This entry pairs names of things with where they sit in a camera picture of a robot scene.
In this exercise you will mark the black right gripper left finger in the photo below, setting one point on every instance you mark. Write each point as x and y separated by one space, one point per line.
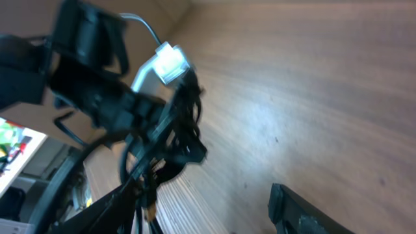
113 213

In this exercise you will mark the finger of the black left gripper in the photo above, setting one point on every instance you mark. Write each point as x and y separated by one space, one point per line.
175 141

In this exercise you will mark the bright monitor screen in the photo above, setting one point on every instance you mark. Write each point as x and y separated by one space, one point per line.
18 146

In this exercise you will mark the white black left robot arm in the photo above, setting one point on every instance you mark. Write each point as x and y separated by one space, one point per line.
83 62

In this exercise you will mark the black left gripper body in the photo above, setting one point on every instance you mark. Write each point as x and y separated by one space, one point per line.
109 103

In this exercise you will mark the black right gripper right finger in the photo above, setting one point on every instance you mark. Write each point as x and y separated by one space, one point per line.
290 213

